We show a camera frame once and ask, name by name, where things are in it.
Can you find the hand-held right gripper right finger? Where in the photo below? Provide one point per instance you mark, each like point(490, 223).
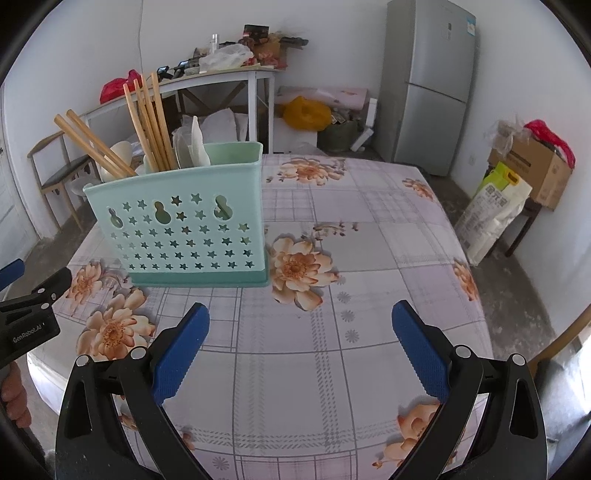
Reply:
point(422, 355)

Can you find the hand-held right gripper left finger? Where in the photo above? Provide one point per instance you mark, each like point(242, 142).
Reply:
point(180, 355)

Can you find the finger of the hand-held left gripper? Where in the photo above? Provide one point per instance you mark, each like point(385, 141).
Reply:
point(51, 288)
point(11, 273)

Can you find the mint green plastic utensil holder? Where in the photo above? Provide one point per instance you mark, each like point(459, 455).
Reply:
point(198, 278)

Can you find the white ceramic spoon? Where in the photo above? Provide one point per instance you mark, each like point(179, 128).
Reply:
point(121, 151)

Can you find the bundle of wooden chopsticks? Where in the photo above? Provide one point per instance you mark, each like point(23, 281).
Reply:
point(148, 120)

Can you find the white plastic rice paddle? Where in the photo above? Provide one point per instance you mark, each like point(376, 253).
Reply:
point(197, 143)

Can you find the person's left hand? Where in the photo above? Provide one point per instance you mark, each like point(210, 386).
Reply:
point(11, 392)

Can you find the white panelled door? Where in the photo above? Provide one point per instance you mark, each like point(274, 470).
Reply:
point(11, 217)

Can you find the wooden chair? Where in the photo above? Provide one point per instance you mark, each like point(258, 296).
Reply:
point(563, 341)
point(64, 173)

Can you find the floral tablecloth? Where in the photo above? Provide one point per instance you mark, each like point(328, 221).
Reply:
point(369, 240)

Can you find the white printed sack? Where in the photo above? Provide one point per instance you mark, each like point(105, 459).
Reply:
point(489, 217)

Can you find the dark wooden stool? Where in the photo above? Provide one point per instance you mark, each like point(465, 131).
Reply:
point(519, 228)

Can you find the red plastic bag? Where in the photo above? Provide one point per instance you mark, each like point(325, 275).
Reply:
point(542, 130)
point(115, 90)

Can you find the brown cardboard box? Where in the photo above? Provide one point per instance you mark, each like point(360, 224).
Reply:
point(540, 175)

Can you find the clear plastic bag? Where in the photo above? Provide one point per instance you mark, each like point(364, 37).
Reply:
point(508, 136)

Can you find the grey green bag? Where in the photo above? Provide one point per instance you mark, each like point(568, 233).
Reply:
point(341, 134)

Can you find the white pillow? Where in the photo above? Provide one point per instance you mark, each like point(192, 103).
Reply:
point(221, 122)

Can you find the white slab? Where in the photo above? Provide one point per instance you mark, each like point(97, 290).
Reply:
point(369, 120)

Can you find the white box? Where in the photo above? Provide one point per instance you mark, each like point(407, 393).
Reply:
point(295, 138)

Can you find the grey refrigerator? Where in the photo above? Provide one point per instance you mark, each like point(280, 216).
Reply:
point(425, 92)

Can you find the yellow plastic bag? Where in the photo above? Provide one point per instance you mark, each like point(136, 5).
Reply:
point(304, 115)

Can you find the white table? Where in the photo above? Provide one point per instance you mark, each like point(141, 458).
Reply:
point(251, 92)

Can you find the pink floral flat box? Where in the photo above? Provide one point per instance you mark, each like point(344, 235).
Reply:
point(323, 94)

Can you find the white plastic bag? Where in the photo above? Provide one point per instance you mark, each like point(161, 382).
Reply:
point(226, 57)

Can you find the clear bottle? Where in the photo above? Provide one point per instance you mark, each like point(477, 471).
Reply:
point(214, 44)

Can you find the brown cardboard carton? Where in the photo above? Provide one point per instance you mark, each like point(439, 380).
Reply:
point(277, 50)

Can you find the black box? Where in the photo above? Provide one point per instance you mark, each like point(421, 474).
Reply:
point(256, 32)

